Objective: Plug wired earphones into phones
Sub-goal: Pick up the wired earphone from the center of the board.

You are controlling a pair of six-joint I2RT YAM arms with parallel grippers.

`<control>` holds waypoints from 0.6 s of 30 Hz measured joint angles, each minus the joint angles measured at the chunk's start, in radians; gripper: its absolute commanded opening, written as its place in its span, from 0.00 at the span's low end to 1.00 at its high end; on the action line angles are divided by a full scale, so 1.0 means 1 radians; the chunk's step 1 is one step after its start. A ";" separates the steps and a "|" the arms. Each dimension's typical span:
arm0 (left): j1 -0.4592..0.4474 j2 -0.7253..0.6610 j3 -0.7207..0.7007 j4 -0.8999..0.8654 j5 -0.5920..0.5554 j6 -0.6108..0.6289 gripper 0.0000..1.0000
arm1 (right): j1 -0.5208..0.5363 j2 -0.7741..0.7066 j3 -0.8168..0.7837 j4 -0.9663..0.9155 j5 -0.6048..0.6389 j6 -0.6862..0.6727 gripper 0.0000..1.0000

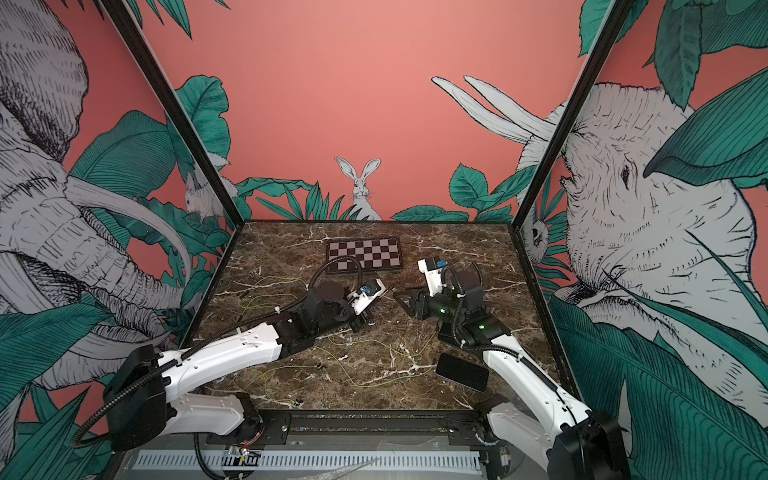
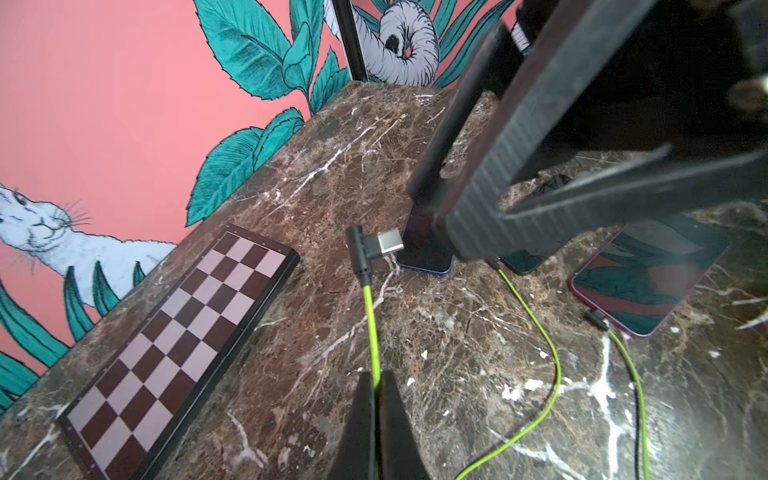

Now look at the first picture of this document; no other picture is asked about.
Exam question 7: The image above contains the black front rail frame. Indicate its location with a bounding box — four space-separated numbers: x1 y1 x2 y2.
113 409 607 448

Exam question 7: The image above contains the white slotted cable duct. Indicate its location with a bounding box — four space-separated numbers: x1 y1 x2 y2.
131 449 483 473

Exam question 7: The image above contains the chessboard brown and pink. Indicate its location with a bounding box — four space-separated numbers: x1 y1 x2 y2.
326 236 404 272

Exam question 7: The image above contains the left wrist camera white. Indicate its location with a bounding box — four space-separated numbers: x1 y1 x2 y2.
347 278 386 316

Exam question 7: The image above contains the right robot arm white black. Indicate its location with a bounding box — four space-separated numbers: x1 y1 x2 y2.
407 257 631 479

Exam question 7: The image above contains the black corner post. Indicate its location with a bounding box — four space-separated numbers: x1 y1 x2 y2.
101 0 244 231
511 0 635 233

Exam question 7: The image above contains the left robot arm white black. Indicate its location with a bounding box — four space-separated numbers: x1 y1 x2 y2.
70 261 386 451

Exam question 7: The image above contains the right black corner post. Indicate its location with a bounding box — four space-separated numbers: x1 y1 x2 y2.
511 0 635 233

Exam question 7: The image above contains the left black corner post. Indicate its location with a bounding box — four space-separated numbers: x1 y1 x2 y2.
101 0 244 231

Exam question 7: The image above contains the green wired earphones cable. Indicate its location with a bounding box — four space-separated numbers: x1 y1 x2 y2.
227 275 439 409

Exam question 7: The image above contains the black smartphone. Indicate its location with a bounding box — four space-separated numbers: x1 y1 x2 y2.
393 289 422 319

